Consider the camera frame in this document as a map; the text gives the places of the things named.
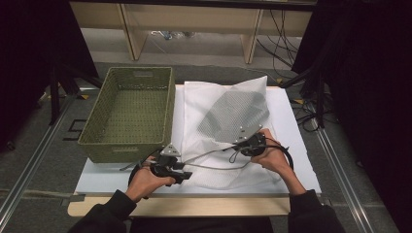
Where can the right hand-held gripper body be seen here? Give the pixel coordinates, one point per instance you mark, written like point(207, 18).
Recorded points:
point(254, 145)

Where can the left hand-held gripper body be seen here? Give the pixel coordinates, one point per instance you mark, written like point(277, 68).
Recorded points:
point(166, 165)

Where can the green woven basket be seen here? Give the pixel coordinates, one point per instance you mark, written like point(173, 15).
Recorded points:
point(129, 110)

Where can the white mesh laundry bag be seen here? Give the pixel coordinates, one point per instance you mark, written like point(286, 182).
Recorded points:
point(207, 97)

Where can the person's right hand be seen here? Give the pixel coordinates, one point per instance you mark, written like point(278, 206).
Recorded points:
point(273, 155)

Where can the person's left hand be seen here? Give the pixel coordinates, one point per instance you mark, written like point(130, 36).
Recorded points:
point(144, 183)

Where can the white board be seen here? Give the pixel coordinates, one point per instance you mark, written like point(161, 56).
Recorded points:
point(294, 129)

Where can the person's dark lap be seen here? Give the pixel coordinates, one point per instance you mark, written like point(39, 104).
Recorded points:
point(200, 225)

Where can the black metal stand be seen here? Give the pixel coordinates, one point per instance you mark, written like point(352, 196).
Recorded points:
point(320, 97)
point(54, 97)

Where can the clear plastic bag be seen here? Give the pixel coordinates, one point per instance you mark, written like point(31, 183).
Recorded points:
point(171, 34)

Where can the black curtain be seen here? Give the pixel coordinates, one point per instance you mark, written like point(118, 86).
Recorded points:
point(372, 81)
point(32, 48)

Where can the wooden shelf unit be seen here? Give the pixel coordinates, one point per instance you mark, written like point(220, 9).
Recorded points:
point(194, 16)

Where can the metal floor rail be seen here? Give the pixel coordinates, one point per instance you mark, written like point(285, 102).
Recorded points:
point(32, 161)
point(343, 181)

